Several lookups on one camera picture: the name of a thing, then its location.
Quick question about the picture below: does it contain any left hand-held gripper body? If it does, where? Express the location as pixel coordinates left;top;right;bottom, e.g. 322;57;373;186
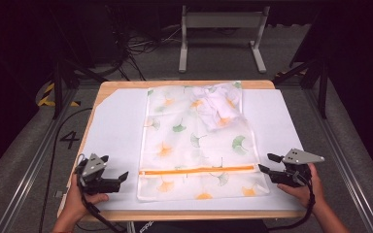
75;153;121;195

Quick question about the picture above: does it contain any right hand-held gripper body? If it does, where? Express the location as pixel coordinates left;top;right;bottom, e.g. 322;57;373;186
268;148;325;188

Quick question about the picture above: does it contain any leaf print mesh laundry bag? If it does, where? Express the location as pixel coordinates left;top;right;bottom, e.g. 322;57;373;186
136;81;271;202

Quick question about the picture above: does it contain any white garment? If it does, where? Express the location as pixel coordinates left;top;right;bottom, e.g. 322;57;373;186
192;84;244;132

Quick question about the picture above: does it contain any person's right hand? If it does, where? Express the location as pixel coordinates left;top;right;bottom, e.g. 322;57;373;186
276;162;326;212

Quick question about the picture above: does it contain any person's left hand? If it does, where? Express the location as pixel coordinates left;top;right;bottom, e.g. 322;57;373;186
57;174;111;225

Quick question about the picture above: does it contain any white table mat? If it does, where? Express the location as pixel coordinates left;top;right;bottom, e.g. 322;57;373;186
77;87;306;212

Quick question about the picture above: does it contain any wooden table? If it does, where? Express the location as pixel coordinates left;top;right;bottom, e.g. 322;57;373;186
56;80;307;223

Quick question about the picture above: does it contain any black metal stand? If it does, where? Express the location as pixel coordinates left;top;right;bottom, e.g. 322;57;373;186
272;6;330;119
49;6;109;120

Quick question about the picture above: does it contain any person's dark clothing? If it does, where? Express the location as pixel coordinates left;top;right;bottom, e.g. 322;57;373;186
133;219;270;233

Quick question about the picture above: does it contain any yellow black hazard tape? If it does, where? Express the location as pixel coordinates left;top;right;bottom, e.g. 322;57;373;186
37;82;81;108

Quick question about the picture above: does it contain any white metal stand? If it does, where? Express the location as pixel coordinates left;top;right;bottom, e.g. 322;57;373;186
178;4;271;74

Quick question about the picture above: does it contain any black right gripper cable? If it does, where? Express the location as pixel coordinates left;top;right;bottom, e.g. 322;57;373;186
267;176;317;231

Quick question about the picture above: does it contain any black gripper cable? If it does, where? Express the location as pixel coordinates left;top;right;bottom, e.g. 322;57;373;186
267;176;317;231
76;153;128;233

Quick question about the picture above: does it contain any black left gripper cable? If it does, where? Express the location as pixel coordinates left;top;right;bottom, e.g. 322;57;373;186
76;153;128;233

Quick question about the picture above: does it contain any long black floor cable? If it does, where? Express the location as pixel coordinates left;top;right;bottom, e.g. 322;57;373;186
38;107;93;233

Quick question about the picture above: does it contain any aluminium floor rail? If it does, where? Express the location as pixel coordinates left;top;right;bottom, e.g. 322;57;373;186
0;86;81;233
302;86;373;233

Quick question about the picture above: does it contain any bundle of black floor cables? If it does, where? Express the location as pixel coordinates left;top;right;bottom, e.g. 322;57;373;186
105;4;184;82

